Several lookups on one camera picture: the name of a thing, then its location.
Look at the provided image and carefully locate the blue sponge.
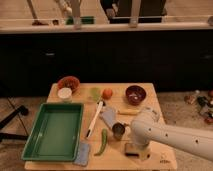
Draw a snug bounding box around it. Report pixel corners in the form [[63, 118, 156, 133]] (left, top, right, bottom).
[[74, 142, 90, 167]]

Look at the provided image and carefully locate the green plastic tray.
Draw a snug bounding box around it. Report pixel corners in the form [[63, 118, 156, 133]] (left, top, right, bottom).
[[22, 103, 84, 162]]

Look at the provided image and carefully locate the green chili pepper toy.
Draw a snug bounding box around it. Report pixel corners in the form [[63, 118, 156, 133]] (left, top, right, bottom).
[[94, 129, 108, 156]]

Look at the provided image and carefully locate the purple bowl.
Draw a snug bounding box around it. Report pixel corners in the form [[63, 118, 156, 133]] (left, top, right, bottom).
[[125, 85, 146, 106]]

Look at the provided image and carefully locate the grey cloth piece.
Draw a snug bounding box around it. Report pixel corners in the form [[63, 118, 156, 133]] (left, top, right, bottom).
[[101, 107, 116, 128]]

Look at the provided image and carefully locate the white cup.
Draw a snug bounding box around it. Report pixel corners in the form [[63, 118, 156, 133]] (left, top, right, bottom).
[[57, 88, 72, 102]]

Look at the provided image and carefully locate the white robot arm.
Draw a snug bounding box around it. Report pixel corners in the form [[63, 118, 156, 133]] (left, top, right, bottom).
[[130, 107, 213, 162]]

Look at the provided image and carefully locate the metal measuring cup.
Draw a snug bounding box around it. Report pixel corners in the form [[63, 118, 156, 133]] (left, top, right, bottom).
[[112, 122, 128, 140]]

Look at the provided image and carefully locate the black tripod stand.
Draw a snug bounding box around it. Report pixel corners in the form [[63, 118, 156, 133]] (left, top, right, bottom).
[[0, 105, 29, 142]]

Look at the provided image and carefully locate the orange tomato toy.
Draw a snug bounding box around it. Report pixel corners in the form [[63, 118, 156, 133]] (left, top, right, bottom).
[[102, 88, 113, 100]]

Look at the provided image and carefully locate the wooden folding table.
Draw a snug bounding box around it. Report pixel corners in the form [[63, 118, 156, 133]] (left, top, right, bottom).
[[25, 83, 177, 171]]

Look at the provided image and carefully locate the orange bowl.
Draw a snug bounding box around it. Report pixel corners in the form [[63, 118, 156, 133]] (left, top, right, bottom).
[[57, 76, 80, 92]]

